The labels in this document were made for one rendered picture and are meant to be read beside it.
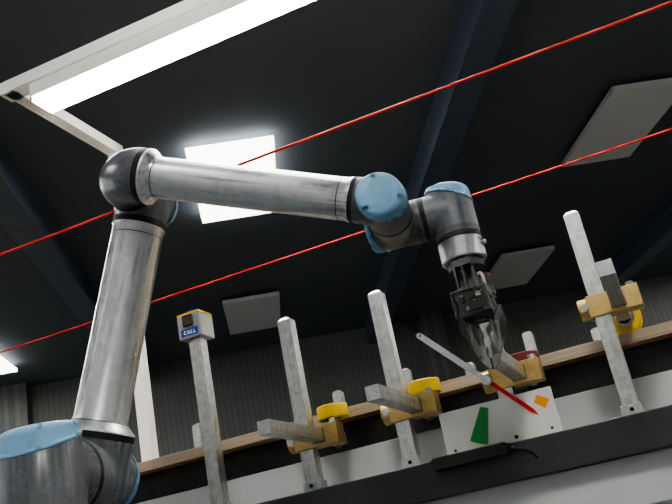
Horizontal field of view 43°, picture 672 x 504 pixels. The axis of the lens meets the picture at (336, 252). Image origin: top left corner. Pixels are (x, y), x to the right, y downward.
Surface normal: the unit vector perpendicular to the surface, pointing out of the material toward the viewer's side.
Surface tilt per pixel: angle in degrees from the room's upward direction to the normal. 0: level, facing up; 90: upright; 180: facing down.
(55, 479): 90
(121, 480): 108
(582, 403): 90
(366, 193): 92
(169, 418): 90
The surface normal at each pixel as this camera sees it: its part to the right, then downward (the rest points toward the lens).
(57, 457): 0.59, -0.39
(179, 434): 0.05, -0.36
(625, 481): -0.37, -0.26
